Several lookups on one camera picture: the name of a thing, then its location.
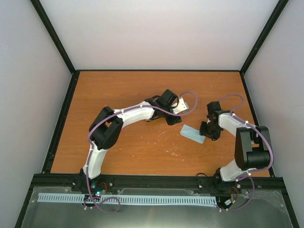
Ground light blue slotted cable duct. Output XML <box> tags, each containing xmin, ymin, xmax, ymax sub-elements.
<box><xmin>37</xmin><ymin>193</ymin><xmax>217</xmax><ymax>207</ymax></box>

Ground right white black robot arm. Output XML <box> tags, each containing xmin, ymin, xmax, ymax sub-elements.
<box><xmin>199</xmin><ymin>101</ymin><xmax>274</xmax><ymax>191</ymax></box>

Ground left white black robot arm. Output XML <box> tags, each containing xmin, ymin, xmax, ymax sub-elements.
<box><xmin>82</xmin><ymin>89</ymin><xmax>189</xmax><ymax>191</ymax></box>

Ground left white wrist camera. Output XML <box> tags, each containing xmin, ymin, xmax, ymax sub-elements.
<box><xmin>171</xmin><ymin>97</ymin><xmax>189</xmax><ymax>114</ymax></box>

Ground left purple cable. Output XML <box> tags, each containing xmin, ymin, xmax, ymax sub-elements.
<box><xmin>84</xmin><ymin>91</ymin><xmax>198</xmax><ymax>213</ymax></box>

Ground black enclosure frame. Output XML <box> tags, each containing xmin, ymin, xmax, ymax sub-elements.
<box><xmin>14</xmin><ymin>0</ymin><xmax>300</xmax><ymax>228</ymax></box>

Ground light blue cleaning cloth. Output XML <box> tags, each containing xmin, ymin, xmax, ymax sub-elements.
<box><xmin>180</xmin><ymin>124</ymin><xmax>205</xmax><ymax>144</ymax></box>

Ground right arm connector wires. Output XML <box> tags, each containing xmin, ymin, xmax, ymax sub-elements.
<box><xmin>223</xmin><ymin>185</ymin><xmax>239</xmax><ymax>207</ymax></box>

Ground black aluminium mounting rail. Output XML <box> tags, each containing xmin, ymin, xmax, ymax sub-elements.
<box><xmin>30</xmin><ymin>173</ymin><xmax>287</xmax><ymax>194</ymax></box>

